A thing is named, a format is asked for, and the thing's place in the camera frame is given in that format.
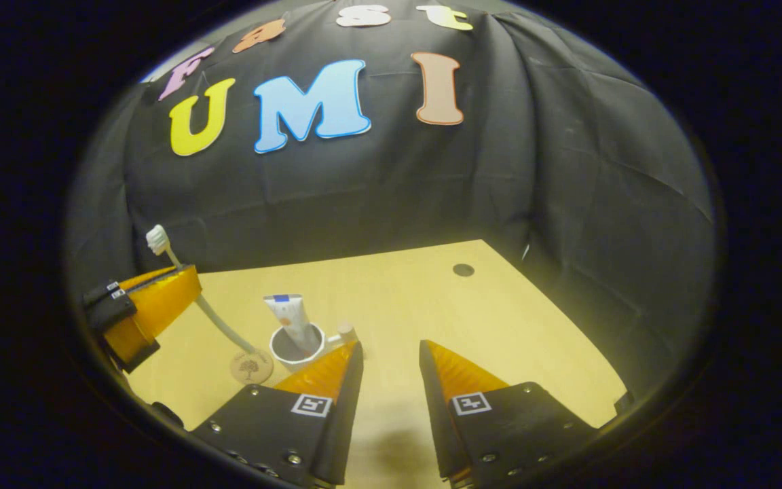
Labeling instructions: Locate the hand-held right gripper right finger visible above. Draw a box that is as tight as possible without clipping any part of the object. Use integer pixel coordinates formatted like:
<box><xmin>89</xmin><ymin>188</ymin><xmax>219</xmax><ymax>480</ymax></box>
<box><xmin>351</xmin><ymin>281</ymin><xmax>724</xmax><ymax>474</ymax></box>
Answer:
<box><xmin>419</xmin><ymin>339</ymin><xmax>599</xmax><ymax>489</ymax></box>

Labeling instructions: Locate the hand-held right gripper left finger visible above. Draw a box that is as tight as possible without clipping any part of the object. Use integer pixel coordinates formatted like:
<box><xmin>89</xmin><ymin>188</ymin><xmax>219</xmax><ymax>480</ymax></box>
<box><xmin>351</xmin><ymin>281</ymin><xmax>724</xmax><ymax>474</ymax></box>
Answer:
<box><xmin>191</xmin><ymin>340</ymin><xmax>365</xmax><ymax>488</ymax></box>

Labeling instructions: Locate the white toothbrush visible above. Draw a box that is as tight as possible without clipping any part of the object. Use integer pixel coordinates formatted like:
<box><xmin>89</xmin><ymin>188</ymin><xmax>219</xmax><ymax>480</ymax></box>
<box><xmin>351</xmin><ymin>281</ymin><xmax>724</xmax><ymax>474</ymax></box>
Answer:
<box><xmin>145</xmin><ymin>224</ymin><xmax>257</xmax><ymax>355</ymax></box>

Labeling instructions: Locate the white cup with wooden handle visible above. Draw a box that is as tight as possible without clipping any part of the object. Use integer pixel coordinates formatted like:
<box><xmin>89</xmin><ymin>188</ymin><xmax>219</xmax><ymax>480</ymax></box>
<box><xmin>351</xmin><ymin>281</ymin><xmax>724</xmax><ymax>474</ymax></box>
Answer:
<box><xmin>269</xmin><ymin>321</ymin><xmax>359</xmax><ymax>373</ymax></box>

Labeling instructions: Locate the round wooden coaster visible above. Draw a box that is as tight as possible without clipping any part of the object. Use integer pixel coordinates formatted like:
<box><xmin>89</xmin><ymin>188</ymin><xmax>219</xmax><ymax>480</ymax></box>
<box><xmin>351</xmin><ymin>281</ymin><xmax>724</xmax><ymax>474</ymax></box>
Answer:
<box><xmin>229</xmin><ymin>348</ymin><xmax>274</xmax><ymax>386</ymax></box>

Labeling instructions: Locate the white toothpaste tube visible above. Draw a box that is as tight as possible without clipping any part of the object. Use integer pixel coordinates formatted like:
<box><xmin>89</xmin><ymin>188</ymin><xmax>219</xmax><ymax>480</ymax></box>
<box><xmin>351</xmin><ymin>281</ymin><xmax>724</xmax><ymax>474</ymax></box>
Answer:
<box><xmin>263</xmin><ymin>293</ymin><xmax>322</xmax><ymax>354</ymax></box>

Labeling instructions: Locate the light wooden desktop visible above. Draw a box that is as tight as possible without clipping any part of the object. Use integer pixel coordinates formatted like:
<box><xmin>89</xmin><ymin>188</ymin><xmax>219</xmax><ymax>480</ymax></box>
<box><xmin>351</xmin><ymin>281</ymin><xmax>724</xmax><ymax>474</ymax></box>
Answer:
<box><xmin>123</xmin><ymin>239</ymin><xmax>631</xmax><ymax>489</ymax></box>

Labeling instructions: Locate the black backdrop cloth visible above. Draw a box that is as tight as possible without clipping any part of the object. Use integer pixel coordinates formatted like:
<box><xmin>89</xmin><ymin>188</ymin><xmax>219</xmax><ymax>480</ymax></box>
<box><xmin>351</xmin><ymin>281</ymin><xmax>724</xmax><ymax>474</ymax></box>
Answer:
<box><xmin>65</xmin><ymin>0</ymin><xmax>716</xmax><ymax>401</ymax></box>

